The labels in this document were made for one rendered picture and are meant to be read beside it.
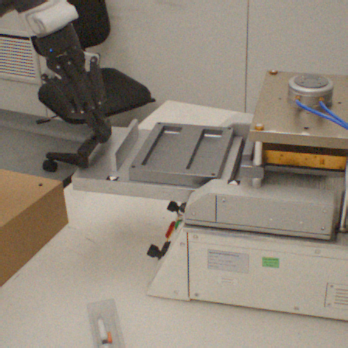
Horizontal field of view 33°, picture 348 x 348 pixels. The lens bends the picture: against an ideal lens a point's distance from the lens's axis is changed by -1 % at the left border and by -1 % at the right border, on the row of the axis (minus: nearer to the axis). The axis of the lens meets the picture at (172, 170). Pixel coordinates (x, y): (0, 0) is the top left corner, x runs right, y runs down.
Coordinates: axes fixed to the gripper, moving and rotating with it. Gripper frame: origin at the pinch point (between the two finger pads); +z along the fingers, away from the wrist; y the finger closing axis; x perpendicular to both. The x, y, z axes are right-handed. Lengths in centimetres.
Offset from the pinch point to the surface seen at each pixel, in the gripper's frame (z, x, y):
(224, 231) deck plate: 19.1, 17.4, -22.9
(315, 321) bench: 42, 18, -33
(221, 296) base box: 33.1, 17.3, -17.2
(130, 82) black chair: 35, -148, 58
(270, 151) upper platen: 9.5, 10.6, -33.6
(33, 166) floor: 61, -145, 129
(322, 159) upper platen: 13.3, 10.7, -41.5
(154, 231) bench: 29.3, -4.1, 1.3
